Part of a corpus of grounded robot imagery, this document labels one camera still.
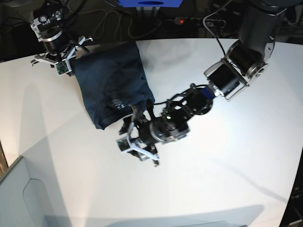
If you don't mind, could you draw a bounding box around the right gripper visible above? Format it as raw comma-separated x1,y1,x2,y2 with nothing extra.
30,36,93,77

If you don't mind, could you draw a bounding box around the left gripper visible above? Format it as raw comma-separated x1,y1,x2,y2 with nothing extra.
119,105,159,161

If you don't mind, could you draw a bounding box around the dark blue T-shirt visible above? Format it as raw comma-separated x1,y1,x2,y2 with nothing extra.
74,42,155,130

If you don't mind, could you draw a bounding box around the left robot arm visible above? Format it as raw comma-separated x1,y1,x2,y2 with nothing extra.
117,0,296,166

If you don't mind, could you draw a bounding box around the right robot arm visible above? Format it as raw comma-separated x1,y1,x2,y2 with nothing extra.
30,0,93,76

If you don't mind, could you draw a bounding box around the blue box on stand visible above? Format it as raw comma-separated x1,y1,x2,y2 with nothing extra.
117,0,183,8

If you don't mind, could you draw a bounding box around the grey plastic bin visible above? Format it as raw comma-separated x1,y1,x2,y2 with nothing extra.
0,155,69,227

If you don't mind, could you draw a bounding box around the black power strip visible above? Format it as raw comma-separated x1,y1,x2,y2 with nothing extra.
173,17,226,28

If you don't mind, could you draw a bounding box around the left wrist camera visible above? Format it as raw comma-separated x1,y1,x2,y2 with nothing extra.
116,137,132,153

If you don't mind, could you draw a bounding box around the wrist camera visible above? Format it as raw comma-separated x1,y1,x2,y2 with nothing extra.
55,61,71,76
116,137,132,153

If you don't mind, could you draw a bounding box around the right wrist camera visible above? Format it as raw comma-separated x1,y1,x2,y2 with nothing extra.
55,61,71,76

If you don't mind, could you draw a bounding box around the grey looped cable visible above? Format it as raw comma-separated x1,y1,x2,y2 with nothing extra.
93,9,164,40

